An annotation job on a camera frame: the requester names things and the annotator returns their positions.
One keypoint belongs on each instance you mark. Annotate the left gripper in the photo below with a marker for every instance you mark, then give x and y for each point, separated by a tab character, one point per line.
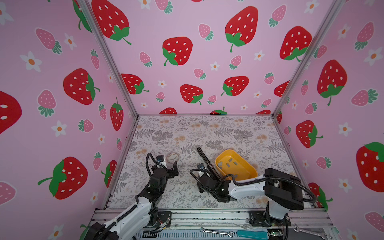
169	171

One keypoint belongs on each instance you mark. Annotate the teal handled tool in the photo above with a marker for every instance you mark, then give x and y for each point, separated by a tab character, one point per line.
256	235

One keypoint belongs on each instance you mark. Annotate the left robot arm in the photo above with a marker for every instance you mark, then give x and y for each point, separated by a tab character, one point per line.
144	211

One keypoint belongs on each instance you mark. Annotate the yellow plastic tray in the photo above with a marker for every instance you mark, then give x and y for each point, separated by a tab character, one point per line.
239	167

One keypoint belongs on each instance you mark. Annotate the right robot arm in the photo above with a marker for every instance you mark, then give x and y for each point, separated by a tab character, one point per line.
285	192

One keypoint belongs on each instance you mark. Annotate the black stapler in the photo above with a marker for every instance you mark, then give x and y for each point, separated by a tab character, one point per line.
210	167

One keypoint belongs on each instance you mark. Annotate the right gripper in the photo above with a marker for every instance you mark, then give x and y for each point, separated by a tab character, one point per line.
200	189

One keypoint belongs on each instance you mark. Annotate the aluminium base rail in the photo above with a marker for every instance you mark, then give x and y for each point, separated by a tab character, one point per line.
185	224

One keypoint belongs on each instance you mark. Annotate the clear tape roll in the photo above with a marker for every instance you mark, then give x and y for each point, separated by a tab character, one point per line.
172	157

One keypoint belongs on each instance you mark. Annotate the silver wrench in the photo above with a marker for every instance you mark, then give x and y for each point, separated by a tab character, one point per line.
321	235
230	234

